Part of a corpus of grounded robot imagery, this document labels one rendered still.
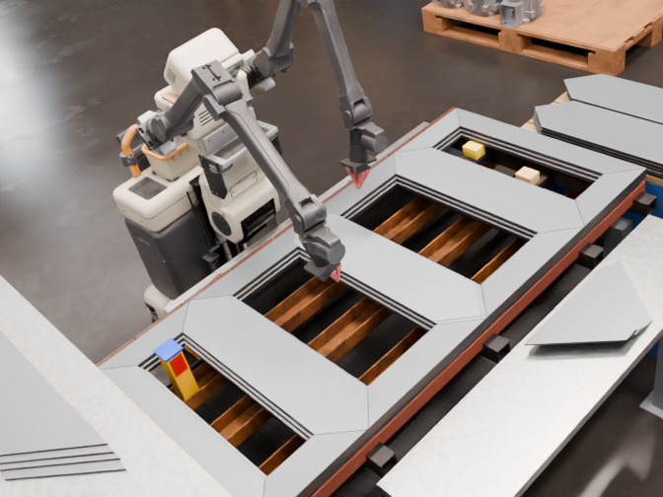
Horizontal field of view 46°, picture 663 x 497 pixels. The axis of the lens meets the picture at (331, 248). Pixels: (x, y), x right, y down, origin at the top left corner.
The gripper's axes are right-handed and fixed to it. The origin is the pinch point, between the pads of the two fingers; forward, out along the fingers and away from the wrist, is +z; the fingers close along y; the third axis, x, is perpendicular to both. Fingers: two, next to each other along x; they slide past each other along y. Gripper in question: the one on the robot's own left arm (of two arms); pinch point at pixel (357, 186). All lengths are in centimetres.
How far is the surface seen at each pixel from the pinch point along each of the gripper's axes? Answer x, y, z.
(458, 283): -47.8, -10.1, 10.1
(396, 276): -31.4, -17.0, 12.0
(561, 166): -41, 51, -4
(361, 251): -15.5, -14.5, 11.5
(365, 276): -23.9, -21.6, 13.2
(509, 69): 101, 239, 36
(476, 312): -58, -16, 12
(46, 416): -13, -114, 14
